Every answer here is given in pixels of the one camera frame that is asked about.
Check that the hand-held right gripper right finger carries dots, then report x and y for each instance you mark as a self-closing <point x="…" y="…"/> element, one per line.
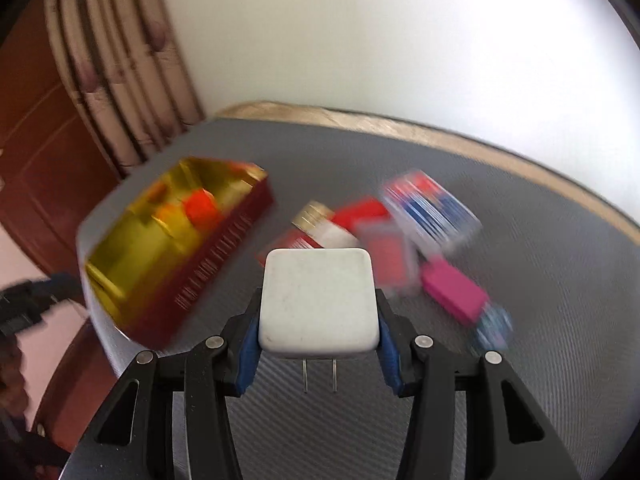
<point x="389" y="355"/>

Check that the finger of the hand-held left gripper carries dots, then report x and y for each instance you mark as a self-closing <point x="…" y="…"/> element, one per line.
<point x="60" y="287"/>

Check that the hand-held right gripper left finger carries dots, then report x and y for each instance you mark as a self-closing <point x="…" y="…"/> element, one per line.
<point x="247" y="360"/>

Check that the white wall charger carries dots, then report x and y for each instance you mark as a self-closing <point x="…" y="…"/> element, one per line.
<point x="317" y="300"/>

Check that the pink block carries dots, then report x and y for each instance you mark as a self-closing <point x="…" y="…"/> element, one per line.
<point x="452" y="290"/>

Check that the red tin box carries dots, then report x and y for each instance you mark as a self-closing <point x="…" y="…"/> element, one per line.
<point x="200" y="280"/>

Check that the clear case with red insert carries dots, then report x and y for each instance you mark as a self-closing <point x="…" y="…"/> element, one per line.
<point x="390" y="260"/>

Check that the small blue round toy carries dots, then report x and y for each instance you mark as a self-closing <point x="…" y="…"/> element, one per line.
<point x="492" y="327"/>

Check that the red cardboard box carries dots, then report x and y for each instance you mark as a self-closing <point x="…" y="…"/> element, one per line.
<point x="362" y="212"/>

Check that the gold cap lipstick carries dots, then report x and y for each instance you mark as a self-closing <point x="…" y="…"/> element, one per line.
<point x="310" y="217"/>

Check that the brown wooden cabinet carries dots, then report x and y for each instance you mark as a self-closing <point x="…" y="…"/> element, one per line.
<point x="40" y="160"/>

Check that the grey honeycomb mat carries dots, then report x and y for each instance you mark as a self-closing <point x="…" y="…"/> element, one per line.
<point x="525" y="385"/>

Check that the patterned curtain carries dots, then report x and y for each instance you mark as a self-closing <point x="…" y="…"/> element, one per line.
<point x="115" y="60"/>

